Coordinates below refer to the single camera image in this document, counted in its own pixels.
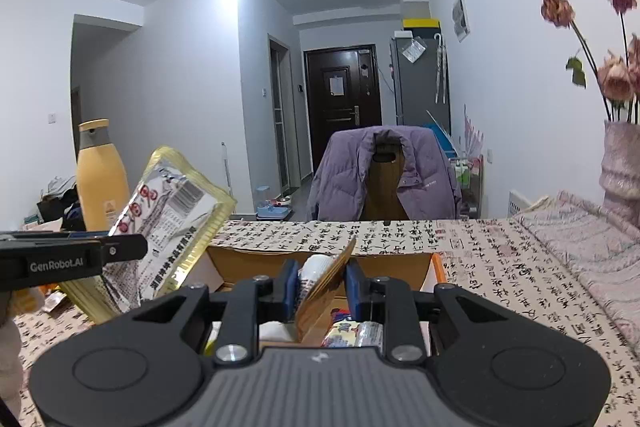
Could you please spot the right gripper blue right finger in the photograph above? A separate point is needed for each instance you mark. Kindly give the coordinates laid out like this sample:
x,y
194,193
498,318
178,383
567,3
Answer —
x,y
357,291

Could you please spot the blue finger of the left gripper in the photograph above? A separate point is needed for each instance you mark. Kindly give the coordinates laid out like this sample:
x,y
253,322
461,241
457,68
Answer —
x,y
123,248

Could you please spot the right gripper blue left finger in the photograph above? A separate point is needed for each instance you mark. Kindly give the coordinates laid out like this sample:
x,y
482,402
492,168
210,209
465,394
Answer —
x,y
285,291

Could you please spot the large yellow-edged snack bag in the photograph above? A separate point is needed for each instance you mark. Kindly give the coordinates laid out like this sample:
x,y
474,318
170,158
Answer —
x,y
178,211

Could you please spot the oat crisp snack packet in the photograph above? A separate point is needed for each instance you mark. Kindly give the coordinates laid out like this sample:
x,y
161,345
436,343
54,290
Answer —
x,y
321,293

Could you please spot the red silver snack bag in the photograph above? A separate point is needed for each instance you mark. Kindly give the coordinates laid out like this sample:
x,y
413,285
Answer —
x,y
348,333

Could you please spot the red cardboard pumpkin box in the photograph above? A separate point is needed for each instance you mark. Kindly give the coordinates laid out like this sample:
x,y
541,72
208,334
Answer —
x,y
221,267

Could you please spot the yellow thermos bottle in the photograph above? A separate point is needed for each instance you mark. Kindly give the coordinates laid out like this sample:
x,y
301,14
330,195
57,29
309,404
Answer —
x,y
101,178

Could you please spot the wooden chair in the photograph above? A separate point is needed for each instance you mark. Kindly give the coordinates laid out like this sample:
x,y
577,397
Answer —
x,y
382,202

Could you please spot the purple jacket on chair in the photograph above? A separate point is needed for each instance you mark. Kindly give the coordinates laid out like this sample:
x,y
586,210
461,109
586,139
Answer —
x,y
428,188

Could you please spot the dark entrance door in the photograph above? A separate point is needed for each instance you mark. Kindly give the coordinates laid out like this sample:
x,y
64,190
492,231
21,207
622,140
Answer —
x,y
343,93

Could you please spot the grey refrigerator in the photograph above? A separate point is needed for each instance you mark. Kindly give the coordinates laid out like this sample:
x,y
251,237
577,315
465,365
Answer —
x,y
420,79

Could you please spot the pink quilted cloth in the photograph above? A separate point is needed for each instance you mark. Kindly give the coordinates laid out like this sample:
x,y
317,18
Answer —
x,y
596,245

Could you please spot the pink ceramic vase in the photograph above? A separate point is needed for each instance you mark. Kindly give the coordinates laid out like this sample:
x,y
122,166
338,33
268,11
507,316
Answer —
x,y
620,170

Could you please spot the dried rose bouquet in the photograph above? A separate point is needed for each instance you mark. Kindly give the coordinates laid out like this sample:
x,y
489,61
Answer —
x,y
613,62

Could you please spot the wall picture frame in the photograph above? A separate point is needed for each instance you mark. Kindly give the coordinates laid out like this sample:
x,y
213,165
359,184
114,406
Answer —
x,y
460,20

